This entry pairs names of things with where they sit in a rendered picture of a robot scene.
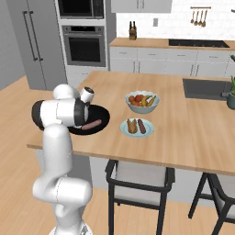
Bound dark green plant pot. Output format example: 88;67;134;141
226;75;235;111

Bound black hob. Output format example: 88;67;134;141
167;38;230;50

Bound black microwave oven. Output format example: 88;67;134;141
57;0;106;20

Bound grey fridge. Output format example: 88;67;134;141
5;0;68;92

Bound pale blue round plate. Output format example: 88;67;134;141
119;117;155;139

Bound brown bun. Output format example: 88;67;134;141
126;117;139;135

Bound pale grey bowl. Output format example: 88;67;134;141
124;90;162;115

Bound wooden knife block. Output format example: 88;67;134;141
128;20;139;41

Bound black round plate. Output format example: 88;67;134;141
67;104;111;136

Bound dark sink tap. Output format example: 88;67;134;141
220;81;234;99

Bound white lower cupboard run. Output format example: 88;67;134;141
108;45;235;79

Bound white wall cupboards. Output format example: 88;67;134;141
110;0;173;15

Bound black chair with grey seat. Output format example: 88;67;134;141
104;158;176;235
187;172;235;235

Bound steel built-in oven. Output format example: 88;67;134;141
61;24;108;68

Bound brown sausage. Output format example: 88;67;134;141
137;117;148;135
81;119;103;131

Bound dark grey sink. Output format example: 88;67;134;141
182;78;235;102

